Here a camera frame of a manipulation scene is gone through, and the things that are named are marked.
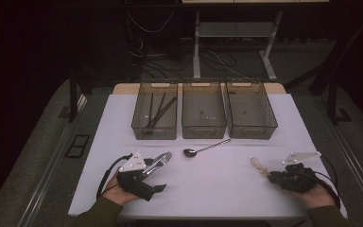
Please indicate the person's right hand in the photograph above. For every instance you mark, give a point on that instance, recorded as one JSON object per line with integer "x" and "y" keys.
{"x": 318, "y": 197}

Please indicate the person's left hand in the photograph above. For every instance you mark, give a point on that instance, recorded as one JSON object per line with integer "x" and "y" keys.
{"x": 116, "y": 194}

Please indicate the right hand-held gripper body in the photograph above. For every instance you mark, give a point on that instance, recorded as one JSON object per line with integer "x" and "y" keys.
{"x": 299, "y": 179}

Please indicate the smoky clear plastic bin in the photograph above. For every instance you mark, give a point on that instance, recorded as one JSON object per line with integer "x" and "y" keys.
{"x": 250, "y": 108}
{"x": 141, "y": 104}
{"x": 203, "y": 108}

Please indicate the white metal desk frame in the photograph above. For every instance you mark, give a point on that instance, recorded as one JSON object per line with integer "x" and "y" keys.
{"x": 196, "y": 47}

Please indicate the white table cover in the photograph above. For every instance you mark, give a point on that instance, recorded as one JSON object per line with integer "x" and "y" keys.
{"x": 217, "y": 189}

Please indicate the silver metal fork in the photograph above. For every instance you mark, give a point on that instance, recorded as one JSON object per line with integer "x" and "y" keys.
{"x": 157, "y": 162}

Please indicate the metal floor rail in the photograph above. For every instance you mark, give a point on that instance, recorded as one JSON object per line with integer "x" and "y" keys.
{"x": 43, "y": 186}
{"x": 358, "y": 173}

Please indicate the black metal stand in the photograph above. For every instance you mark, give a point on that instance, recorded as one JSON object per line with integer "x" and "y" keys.
{"x": 331, "y": 101}
{"x": 73, "y": 101}

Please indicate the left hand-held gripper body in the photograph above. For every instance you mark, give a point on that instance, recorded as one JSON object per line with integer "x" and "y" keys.
{"x": 134, "y": 186}

